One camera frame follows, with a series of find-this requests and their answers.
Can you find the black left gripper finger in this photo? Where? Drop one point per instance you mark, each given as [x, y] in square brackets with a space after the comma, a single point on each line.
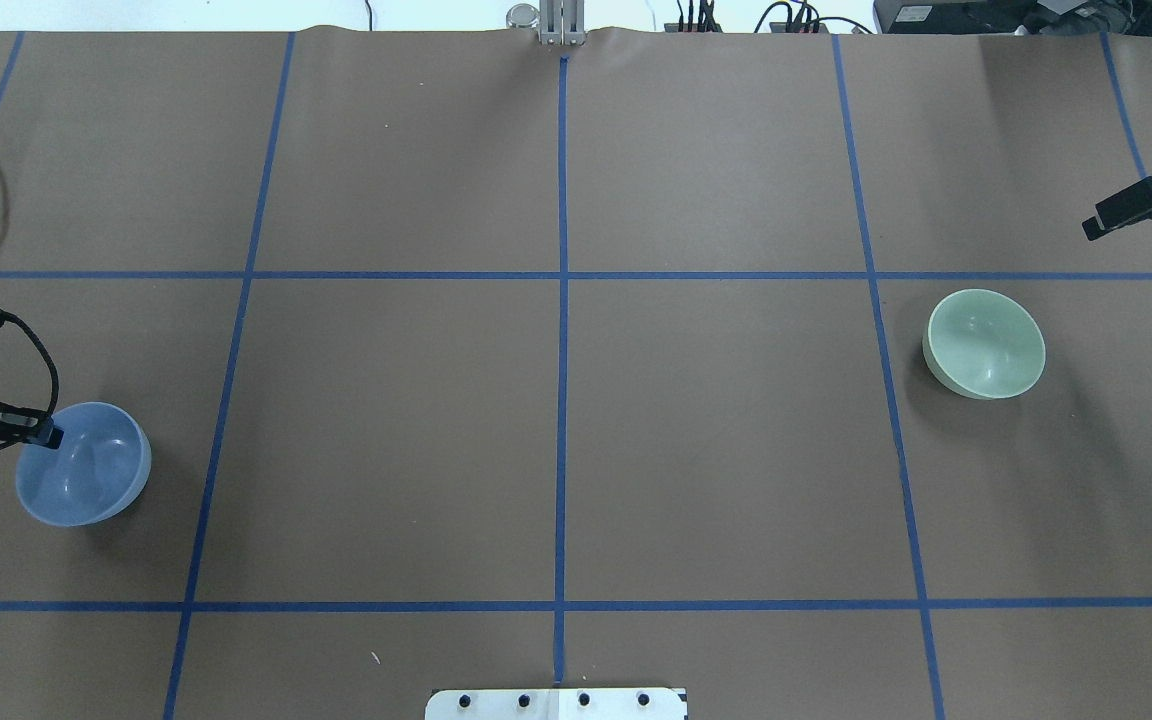
[27, 426]

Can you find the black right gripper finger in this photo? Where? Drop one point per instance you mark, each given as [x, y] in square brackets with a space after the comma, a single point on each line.
[1125, 207]

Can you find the blue bowl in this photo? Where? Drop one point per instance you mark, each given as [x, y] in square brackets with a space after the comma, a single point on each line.
[99, 469]

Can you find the green bowl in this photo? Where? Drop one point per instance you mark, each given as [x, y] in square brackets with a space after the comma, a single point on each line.
[981, 344]

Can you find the black laptop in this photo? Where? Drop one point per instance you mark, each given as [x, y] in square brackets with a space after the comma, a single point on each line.
[1054, 18]

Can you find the aluminium frame post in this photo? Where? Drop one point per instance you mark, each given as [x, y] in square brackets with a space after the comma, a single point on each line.
[561, 22]

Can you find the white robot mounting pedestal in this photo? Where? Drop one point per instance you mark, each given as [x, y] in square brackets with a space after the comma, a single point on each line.
[559, 703]

